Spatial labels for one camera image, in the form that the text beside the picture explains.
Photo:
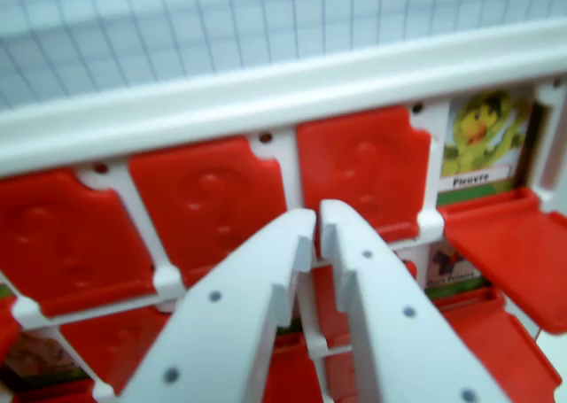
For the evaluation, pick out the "red question mark flap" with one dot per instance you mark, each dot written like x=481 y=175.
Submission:
x=487 y=354
x=363 y=155
x=199 y=190
x=111 y=345
x=66 y=234
x=509 y=243

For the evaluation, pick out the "dark bear picture card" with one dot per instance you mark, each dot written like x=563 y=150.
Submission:
x=447 y=265

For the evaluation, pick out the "yellow green octopus picture card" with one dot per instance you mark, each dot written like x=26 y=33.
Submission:
x=478 y=128

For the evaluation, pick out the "red and white game board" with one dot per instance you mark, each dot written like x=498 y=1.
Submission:
x=266 y=97

